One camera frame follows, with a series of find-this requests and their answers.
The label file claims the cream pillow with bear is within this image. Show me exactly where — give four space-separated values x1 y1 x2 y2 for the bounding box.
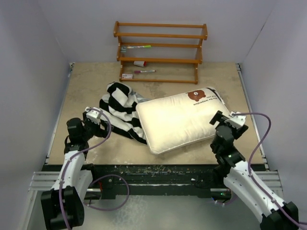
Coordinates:
136 87 230 155

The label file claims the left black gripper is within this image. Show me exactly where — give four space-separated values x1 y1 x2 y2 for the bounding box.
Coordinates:
81 112 112 140

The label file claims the red white small box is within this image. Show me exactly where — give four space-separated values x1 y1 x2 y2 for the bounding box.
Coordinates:
133 61 146 67

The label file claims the pink capped marker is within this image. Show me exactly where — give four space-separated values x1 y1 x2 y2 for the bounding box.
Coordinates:
134 70 156 74

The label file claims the small grey green object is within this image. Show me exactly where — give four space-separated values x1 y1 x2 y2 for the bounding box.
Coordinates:
120 46 127 52

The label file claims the small white card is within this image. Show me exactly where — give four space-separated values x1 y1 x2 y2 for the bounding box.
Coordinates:
121 74 133 79

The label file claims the green capped marker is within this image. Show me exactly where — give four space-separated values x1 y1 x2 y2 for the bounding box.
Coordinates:
126 45 152 49

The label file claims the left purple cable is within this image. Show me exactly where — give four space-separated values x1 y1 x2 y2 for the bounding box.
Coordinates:
58 107 112 230

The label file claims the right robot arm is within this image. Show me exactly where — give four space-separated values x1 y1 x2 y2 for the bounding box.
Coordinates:
210 111 304 230

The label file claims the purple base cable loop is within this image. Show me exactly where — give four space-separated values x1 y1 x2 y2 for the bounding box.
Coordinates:
83 174 130 212

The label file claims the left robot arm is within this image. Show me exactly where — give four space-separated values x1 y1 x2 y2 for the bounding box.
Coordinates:
41 107 112 230

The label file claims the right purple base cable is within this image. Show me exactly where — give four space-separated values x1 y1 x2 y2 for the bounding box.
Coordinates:
212 191 238 207

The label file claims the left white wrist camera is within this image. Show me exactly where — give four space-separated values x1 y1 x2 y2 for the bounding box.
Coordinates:
85 107 102 125

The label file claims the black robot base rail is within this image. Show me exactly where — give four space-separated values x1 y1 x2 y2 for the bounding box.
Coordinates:
83 164 232 202

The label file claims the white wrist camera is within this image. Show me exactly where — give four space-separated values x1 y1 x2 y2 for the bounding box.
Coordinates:
227 111 246 129
85 107 102 125

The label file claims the wooden shoe rack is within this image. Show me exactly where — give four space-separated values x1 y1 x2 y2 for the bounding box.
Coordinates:
113 21 208 84

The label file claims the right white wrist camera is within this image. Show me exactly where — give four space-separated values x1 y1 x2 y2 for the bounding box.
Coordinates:
227 111 246 129

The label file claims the black white striped pillowcase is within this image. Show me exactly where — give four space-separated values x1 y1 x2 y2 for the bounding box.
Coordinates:
99 82 149 145

